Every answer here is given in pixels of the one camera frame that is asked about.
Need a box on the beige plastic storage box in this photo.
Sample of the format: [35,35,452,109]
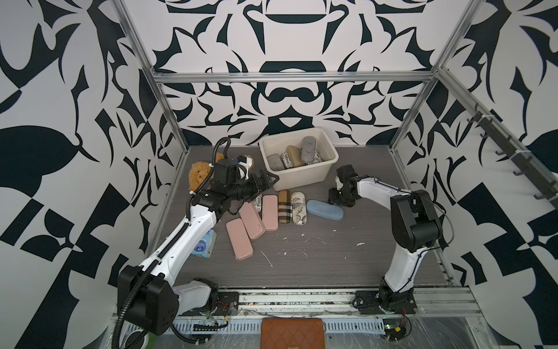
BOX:
[259,128,339,191]

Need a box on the map print glasses case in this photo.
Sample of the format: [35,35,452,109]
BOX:
[291,191,307,226]

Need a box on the green circuit board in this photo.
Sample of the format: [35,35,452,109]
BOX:
[382,317,413,343]

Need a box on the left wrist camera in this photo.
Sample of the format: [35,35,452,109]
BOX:
[237,156,254,180]

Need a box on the brown quilted leather wallet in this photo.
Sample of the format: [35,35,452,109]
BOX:
[260,318,326,349]

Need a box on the newspaper flag case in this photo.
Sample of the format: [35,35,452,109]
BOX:
[280,152,294,170]

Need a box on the plaid brown glasses case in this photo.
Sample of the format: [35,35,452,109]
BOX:
[278,190,292,225]

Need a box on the grey woven rectangular case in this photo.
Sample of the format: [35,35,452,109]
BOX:
[267,154,286,172]

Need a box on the pink glasses case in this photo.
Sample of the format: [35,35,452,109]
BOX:
[239,202,266,240]
[225,218,254,260]
[262,195,279,231]

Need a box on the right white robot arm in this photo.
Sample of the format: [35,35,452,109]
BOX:
[328,165,443,314]

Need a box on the blue tissue pack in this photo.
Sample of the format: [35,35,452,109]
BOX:
[191,229,217,259]

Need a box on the tan woven glasses case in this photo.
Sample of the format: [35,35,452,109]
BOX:
[286,145,306,168]

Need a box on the grey glasses case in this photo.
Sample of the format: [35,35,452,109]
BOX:
[301,136,316,164]

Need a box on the orange plush teddy bear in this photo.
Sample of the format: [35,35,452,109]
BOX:
[188,156,254,191]

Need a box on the pink glasses case middle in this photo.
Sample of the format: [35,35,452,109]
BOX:
[239,202,266,240]

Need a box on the blue glasses case back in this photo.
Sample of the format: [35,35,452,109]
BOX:
[306,200,344,221]

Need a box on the pink glasses case front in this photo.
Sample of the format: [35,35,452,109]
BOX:
[225,218,254,260]

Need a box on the pink glasses case right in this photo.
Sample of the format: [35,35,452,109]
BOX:
[262,195,279,231]

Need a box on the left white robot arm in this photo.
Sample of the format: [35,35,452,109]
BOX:
[110,137,280,348]

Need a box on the newspaper print case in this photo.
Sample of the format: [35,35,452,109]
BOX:
[310,151,323,164]
[251,195,262,214]

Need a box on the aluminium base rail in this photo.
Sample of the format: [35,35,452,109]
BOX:
[110,286,485,319]

